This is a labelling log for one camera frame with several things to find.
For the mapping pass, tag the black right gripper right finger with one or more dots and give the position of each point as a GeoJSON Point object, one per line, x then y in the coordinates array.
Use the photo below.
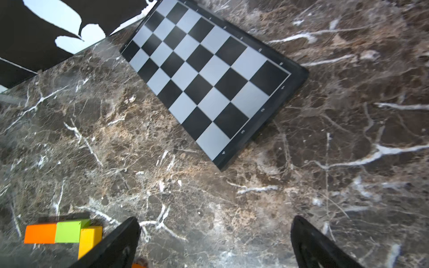
{"type": "Point", "coordinates": [313, 249]}

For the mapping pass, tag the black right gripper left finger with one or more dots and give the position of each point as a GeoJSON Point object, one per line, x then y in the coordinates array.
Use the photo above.
{"type": "Point", "coordinates": [117, 250]}

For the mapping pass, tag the short yellow building block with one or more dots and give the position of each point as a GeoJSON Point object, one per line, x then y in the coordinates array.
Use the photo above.
{"type": "Point", "coordinates": [89, 238]}

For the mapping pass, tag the green building block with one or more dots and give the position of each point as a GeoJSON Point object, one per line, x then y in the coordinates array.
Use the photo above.
{"type": "Point", "coordinates": [69, 231]}

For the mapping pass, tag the orange building block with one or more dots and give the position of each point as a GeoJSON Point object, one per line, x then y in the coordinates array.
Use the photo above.
{"type": "Point", "coordinates": [40, 233]}
{"type": "Point", "coordinates": [140, 263]}

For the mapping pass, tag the black white checkerboard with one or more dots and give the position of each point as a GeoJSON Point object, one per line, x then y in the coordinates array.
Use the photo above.
{"type": "Point", "coordinates": [220, 83]}

